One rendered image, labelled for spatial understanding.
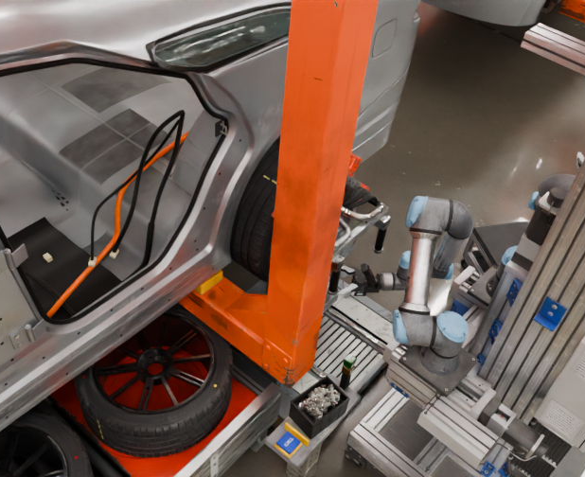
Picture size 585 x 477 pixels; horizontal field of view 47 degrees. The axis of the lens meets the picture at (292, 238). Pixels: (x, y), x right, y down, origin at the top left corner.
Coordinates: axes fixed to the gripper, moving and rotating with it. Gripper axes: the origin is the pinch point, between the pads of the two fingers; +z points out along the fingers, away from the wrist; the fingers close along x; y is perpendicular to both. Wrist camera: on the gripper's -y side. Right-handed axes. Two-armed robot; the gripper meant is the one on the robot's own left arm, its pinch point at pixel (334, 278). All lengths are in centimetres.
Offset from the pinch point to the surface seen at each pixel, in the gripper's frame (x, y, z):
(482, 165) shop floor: 179, 84, -141
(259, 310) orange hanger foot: -16.3, -0.1, 32.1
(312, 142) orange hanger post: -30, -93, 22
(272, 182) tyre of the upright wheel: 26.4, -30.1, 26.2
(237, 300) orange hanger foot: 0.2, 13.3, 40.3
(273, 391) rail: -26, 44, 25
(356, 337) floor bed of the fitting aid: 27, 78, -25
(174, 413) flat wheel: -41, 32, 66
